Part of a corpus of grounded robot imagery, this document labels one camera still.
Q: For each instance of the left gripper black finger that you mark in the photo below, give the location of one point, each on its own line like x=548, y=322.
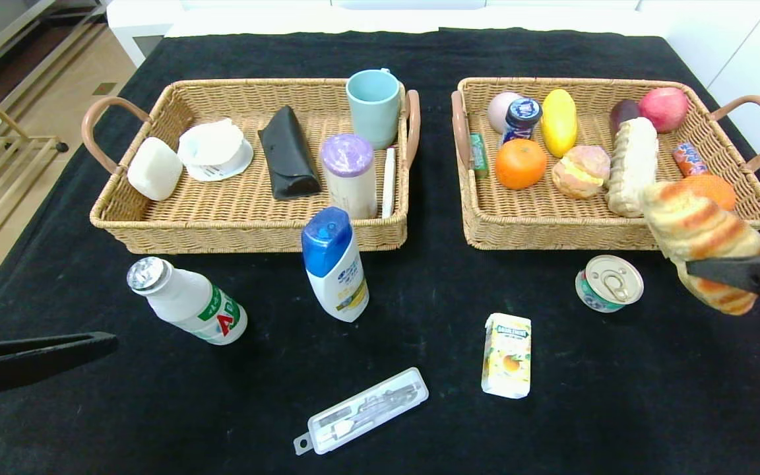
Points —
x=10, y=373

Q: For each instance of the long cream toy bread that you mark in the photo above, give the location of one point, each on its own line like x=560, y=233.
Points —
x=631, y=158

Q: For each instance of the pink and yellow toy bun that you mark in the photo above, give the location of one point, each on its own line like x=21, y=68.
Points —
x=581, y=173

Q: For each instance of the pale pink toy egg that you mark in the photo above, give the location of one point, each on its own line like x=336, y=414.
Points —
x=499, y=109

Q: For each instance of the orange candy tube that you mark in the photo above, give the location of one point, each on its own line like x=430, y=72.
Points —
x=689, y=159

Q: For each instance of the jar with dark blue lid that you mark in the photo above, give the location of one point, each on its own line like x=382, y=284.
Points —
x=522, y=115

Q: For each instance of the brass floor socket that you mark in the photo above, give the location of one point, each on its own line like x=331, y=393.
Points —
x=105, y=89

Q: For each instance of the red toy apple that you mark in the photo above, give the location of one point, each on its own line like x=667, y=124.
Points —
x=664, y=109

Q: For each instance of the white canister purple lid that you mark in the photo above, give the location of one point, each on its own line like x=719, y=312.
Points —
x=350, y=178

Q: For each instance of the yellow toy mango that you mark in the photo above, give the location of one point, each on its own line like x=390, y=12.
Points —
x=558, y=122

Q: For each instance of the green gum pack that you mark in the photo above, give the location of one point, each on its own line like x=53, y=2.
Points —
x=479, y=157

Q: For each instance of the black glasses pouch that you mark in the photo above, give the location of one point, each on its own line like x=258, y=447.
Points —
x=287, y=158

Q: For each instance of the white plastic cup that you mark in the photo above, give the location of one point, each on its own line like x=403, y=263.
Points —
x=212, y=148

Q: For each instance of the teal pull-tab tin can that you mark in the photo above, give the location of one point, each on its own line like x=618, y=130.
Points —
x=611, y=280

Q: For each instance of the toy croissant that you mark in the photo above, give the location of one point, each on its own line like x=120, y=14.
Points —
x=696, y=224

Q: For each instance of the white flat stick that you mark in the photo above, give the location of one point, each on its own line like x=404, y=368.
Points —
x=388, y=185

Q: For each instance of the light blue mug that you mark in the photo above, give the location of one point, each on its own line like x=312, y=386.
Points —
x=373, y=112

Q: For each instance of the small toy orange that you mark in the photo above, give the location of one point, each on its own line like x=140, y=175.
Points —
x=520, y=165

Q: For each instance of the dark purple toy plum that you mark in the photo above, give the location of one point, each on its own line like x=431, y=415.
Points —
x=623, y=112

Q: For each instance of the white soap bar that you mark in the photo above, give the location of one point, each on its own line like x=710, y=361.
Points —
x=156, y=169

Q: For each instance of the white shampoo bottle blue cap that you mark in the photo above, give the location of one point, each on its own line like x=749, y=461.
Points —
x=337, y=277

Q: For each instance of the white milk drink bottle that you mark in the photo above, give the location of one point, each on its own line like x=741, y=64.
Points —
x=189, y=303

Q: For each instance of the clear plastic toothbrush case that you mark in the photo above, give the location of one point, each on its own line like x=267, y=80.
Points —
x=367, y=409

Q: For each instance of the yellow juice carton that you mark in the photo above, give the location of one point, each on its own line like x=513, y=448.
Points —
x=506, y=356

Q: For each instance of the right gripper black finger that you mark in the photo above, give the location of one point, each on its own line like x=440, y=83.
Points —
x=736, y=274

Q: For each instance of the large toy orange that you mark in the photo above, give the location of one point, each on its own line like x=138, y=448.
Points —
x=716, y=188

